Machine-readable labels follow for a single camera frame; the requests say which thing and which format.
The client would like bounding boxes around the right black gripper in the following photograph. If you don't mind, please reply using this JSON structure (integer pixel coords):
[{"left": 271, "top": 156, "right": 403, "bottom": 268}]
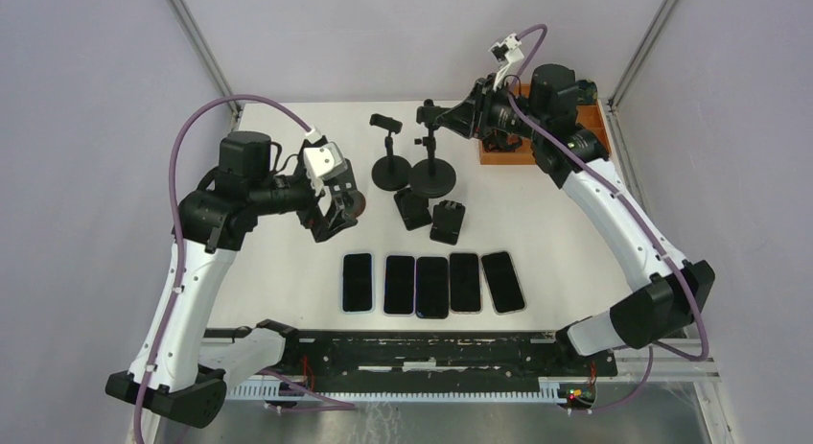
[{"left": 436, "top": 73, "right": 546, "bottom": 142}]

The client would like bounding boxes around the brown base phone stand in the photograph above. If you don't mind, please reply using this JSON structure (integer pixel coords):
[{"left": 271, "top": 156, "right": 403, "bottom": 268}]
[{"left": 345, "top": 190, "right": 366, "bottom": 219}]

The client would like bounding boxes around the blue case phone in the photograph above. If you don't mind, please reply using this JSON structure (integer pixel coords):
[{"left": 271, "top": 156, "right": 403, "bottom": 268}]
[{"left": 341, "top": 252, "right": 374, "bottom": 314}]

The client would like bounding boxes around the black phone stand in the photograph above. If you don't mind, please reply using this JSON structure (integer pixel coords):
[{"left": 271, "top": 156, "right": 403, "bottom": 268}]
[
  {"left": 393, "top": 187, "right": 432, "bottom": 231},
  {"left": 430, "top": 200, "right": 466, "bottom": 245}
]

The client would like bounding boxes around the lilac case phone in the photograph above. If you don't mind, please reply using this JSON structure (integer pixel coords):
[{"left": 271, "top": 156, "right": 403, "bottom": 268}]
[{"left": 383, "top": 255, "right": 415, "bottom": 315}]

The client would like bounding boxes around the black case phone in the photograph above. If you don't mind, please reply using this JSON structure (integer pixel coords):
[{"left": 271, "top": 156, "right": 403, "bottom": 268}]
[{"left": 415, "top": 257, "right": 450, "bottom": 319}]

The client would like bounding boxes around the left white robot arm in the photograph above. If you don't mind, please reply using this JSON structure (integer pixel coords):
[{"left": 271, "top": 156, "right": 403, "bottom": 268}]
[{"left": 105, "top": 131, "right": 364, "bottom": 429}]

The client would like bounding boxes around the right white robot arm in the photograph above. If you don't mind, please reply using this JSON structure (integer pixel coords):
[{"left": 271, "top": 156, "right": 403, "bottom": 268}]
[{"left": 430, "top": 64, "right": 715, "bottom": 375}]

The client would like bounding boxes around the orange compartment tray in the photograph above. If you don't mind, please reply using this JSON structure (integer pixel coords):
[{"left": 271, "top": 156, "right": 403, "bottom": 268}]
[{"left": 478, "top": 100, "right": 612, "bottom": 166}]

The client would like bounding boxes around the green rolled item corner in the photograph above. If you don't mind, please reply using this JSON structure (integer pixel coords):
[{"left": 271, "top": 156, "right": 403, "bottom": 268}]
[{"left": 576, "top": 80, "right": 598, "bottom": 105}]

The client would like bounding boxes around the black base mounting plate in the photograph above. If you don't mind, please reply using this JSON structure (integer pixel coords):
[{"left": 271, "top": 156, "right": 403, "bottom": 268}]
[{"left": 272, "top": 330, "right": 618, "bottom": 394}]

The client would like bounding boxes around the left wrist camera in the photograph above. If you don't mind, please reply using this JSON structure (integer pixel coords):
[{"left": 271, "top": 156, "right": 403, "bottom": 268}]
[{"left": 302, "top": 142, "right": 349, "bottom": 196}]

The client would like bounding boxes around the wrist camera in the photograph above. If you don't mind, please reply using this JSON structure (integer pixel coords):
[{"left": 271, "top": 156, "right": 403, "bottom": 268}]
[
  {"left": 489, "top": 34, "right": 524, "bottom": 91},
  {"left": 302, "top": 142, "right": 349, "bottom": 196}
]

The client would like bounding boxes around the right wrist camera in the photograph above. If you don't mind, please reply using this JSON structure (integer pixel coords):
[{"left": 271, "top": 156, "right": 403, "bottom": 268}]
[{"left": 489, "top": 34, "right": 524, "bottom": 91}]

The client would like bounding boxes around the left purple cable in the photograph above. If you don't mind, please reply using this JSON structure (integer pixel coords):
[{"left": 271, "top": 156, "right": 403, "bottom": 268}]
[{"left": 131, "top": 94, "right": 359, "bottom": 444}]

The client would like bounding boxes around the white cable duct rail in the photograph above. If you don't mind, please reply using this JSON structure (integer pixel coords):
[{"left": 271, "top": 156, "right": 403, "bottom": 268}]
[{"left": 226, "top": 377, "right": 594, "bottom": 406}]

